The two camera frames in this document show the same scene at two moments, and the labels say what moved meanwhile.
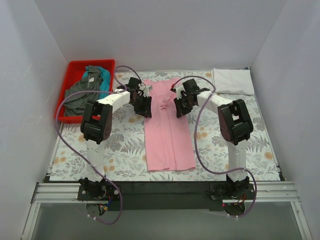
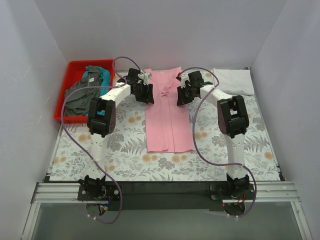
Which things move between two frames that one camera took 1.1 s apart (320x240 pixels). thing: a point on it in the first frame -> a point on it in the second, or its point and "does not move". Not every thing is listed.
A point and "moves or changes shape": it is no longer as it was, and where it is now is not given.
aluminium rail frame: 266,192 does not move
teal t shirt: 105,76 does not move
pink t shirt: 168,138 moves or changes shape
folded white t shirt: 237,81 does not move
